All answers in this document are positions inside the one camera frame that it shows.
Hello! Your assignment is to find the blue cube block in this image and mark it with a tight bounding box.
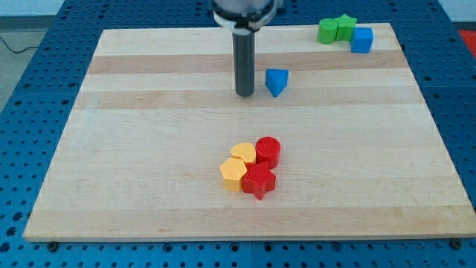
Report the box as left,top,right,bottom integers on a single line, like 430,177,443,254
350,28,373,54

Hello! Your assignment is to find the red star block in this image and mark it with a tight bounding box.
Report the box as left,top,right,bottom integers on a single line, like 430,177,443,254
242,161,276,200

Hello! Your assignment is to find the red circle block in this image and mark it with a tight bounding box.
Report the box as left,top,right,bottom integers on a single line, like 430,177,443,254
255,136,281,169

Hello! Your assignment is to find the yellow hexagon block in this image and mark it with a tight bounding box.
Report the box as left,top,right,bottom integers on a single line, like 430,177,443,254
219,158,247,192

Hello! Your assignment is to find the blue triangle block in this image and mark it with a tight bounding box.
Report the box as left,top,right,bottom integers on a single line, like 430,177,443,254
265,68,289,98

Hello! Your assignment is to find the green star block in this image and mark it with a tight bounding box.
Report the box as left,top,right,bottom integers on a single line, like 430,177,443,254
335,14,358,42

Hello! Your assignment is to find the yellow heart block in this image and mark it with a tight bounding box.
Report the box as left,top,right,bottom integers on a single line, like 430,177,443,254
231,142,257,164

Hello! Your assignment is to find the black cable on floor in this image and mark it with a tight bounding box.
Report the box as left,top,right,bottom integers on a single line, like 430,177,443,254
0,36,40,54

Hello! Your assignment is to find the green circle block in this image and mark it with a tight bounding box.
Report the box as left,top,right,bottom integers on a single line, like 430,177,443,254
317,18,339,45

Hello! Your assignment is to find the light wooden board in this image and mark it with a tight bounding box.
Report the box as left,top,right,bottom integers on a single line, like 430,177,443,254
23,23,475,242

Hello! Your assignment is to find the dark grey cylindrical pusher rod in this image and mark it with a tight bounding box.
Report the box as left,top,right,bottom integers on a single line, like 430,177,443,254
233,28,255,97

